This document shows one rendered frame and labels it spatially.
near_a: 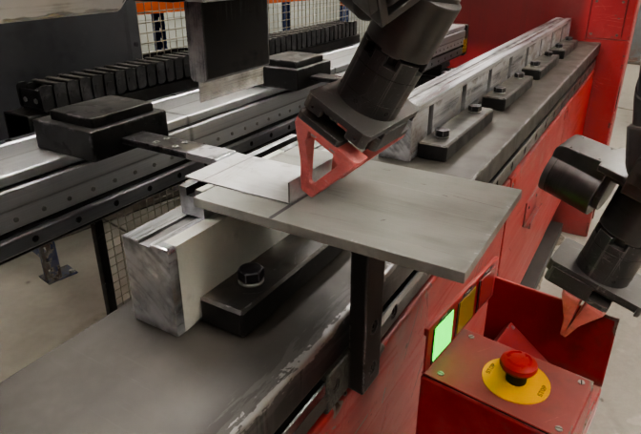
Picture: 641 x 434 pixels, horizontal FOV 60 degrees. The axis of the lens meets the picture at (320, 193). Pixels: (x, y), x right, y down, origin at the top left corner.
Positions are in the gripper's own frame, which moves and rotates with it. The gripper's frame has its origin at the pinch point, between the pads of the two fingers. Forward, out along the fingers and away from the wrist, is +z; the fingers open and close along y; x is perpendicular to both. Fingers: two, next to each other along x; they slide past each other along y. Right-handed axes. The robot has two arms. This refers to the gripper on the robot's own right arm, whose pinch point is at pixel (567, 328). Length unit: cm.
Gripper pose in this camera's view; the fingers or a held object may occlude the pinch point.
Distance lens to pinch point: 74.2
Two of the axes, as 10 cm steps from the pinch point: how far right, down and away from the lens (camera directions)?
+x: -6.1, 3.2, -7.2
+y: -7.7, -4.6, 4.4
